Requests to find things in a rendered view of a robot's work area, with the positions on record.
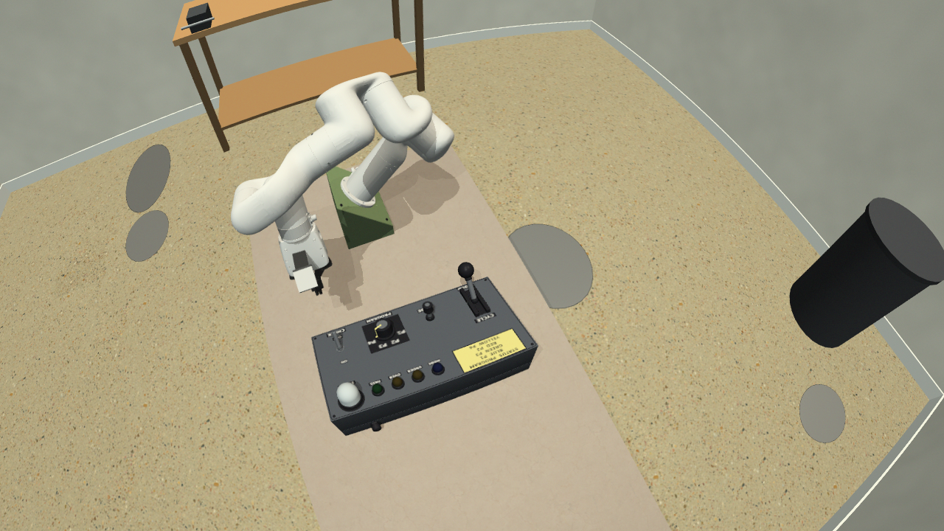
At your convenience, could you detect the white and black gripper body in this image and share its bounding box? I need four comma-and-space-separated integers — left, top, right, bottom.
278, 222, 329, 277

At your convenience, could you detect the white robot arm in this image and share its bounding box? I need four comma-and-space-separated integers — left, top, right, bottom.
231, 72, 454, 240

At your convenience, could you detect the dark grey control console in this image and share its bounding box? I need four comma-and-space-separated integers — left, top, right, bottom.
311, 262, 538, 436

